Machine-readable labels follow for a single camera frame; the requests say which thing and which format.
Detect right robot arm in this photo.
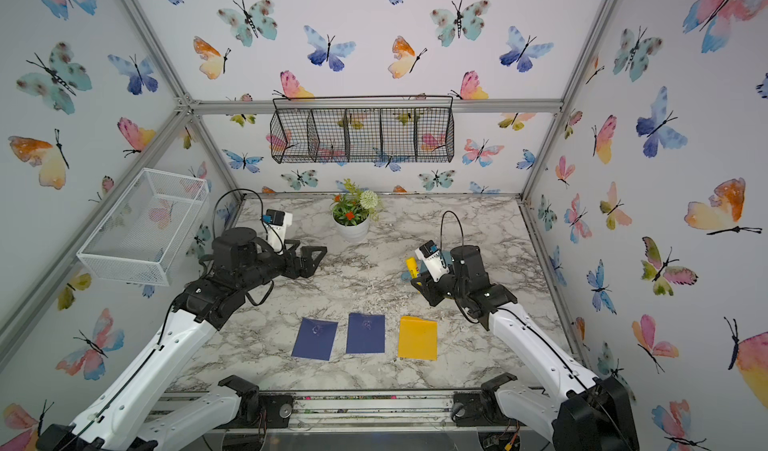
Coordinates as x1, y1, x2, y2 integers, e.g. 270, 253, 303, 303
410, 240, 640, 450

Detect potted flower plant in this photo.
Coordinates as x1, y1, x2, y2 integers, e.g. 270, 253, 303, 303
331, 179, 383, 243

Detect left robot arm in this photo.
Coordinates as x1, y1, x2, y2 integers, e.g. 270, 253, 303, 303
36, 208, 327, 450

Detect black wire wall basket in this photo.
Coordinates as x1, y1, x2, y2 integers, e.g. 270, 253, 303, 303
267, 94, 455, 167

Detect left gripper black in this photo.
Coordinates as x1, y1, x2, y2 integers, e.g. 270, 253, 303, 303
238, 238, 327, 296

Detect left navy envelope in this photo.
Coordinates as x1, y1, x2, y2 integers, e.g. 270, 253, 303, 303
291, 318, 338, 361

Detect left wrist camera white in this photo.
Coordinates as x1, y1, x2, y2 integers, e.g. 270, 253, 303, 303
262, 209, 293, 254

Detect yellow glue stick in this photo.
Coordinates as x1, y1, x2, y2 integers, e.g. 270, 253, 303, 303
406, 257, 420, 279

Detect white mesh wall basket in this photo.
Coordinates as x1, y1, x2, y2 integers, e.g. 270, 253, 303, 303
76, 168, 209, 286

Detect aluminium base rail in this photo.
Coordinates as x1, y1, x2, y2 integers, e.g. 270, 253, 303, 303
149, 387, 559, 434

